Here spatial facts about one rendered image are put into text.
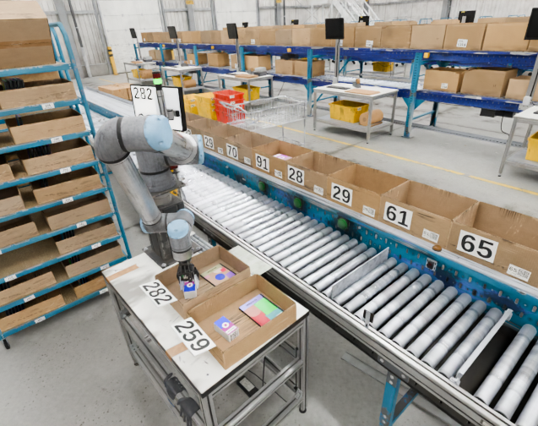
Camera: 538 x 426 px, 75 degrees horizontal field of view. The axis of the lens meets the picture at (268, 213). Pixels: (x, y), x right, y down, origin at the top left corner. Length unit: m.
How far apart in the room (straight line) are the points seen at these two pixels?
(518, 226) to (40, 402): 2.80
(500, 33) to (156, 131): 5.75
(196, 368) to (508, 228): 1.61
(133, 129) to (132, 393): 1.71
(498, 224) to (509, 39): 4.56
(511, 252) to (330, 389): 1.23
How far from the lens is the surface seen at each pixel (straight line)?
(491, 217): 2.11
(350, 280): 1.81
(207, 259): 1.94
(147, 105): 2.81
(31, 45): 2.62
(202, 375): 1.48
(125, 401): 2.47
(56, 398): 2.67
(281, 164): 2.51
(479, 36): 6.54
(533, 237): 2.09
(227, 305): 1.69
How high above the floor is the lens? 1.91
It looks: 29 degrees down
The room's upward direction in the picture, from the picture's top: 3 degrees counter-clockwise
